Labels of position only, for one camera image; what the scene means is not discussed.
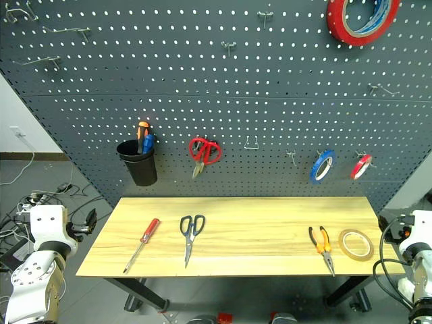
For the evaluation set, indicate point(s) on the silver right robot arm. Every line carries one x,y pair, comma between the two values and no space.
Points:
422,273

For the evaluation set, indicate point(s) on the black plastic cup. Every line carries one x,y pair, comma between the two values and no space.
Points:
141,168

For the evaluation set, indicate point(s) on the power strip with plugs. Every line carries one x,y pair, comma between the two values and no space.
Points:
35,198

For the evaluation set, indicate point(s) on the blue tape roll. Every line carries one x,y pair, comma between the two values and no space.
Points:
315,170

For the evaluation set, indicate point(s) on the short metal pegboard hook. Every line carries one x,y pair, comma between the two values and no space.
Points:
291,156
229,45
265,15

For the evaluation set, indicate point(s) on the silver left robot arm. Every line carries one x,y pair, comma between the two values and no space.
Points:
32,280

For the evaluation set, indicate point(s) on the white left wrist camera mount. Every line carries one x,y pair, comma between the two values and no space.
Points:
47,224

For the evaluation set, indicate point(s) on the double metal pegboard hook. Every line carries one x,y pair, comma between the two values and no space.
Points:
13,11

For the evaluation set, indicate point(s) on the orange black needle-nose pliers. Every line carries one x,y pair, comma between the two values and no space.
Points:
324,249

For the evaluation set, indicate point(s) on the long metal pegboard hook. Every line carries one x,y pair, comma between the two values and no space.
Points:
40,61
381,88
67,30

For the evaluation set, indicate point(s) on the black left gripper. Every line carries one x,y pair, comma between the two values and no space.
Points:
77,233

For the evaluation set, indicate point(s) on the black table leg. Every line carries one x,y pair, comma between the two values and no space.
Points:
347,292
138,290

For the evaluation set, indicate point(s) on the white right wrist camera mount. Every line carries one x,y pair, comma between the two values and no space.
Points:
420,226

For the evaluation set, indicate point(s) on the small red tape roll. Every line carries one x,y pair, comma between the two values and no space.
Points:
357,171

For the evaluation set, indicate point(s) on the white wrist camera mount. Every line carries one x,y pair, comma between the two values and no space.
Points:
47,224
420,226

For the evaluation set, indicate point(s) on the white wall outlet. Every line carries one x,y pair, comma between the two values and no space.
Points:
16,131

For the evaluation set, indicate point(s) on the dark rounded shape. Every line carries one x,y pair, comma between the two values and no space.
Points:
202,320
284,318

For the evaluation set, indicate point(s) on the large red tape roll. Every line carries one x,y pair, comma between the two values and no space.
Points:
335,26

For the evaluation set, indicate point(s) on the metal hook holding tape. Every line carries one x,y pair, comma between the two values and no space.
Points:
368,162
329,161

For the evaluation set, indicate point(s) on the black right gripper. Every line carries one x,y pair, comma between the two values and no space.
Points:
398,233

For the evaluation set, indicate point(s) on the grey pegboard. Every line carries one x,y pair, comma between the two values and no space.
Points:
216,101

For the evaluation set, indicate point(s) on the small red box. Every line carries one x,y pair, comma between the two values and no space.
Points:
225,318

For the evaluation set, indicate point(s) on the black power adapter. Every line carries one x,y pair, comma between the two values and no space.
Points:
64,187

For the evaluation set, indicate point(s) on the tan transparent tape roll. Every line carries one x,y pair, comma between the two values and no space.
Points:
343,246

